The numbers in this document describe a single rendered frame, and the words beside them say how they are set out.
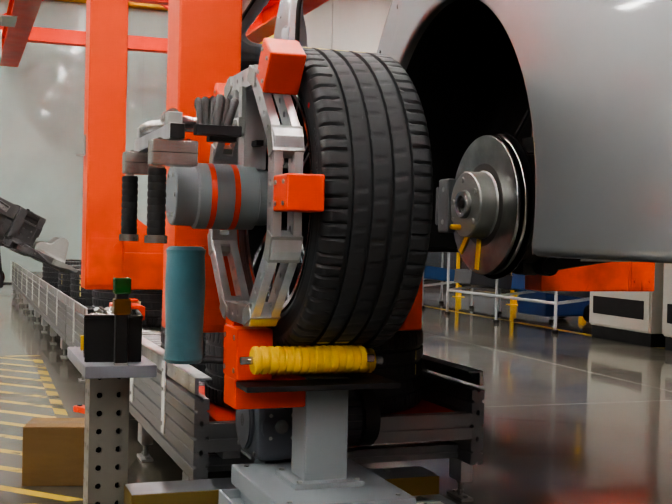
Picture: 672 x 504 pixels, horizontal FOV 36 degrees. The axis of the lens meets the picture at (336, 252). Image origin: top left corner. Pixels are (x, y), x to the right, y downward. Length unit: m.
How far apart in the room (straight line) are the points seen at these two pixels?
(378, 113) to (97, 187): 2.60
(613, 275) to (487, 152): 3.14
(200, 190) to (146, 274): 2.41
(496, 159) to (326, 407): 0.67
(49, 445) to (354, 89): 1.65
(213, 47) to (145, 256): 2.02
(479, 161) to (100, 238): 2.41
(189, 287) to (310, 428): 0.41
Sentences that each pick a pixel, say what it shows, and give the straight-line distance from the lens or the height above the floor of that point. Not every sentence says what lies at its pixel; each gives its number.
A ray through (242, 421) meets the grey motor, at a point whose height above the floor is 0.32.
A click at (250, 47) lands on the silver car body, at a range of 4.98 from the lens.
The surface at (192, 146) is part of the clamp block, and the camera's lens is 2.03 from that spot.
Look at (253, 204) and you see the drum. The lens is 2.18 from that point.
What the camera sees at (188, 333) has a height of 0.55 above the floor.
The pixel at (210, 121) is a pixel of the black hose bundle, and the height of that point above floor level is 0.99.
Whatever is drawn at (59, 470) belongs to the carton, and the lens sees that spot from 3.28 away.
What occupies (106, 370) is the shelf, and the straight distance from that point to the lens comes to 2.53.
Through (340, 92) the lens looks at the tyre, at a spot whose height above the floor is 1.05.
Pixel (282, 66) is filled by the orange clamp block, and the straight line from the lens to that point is 2.07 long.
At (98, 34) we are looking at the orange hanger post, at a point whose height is 1.60.
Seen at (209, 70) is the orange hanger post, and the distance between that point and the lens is 2.64.
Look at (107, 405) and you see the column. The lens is 2.74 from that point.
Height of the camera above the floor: 0.77
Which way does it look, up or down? 1 degrees down
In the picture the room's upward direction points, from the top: 1 degrees clockwise
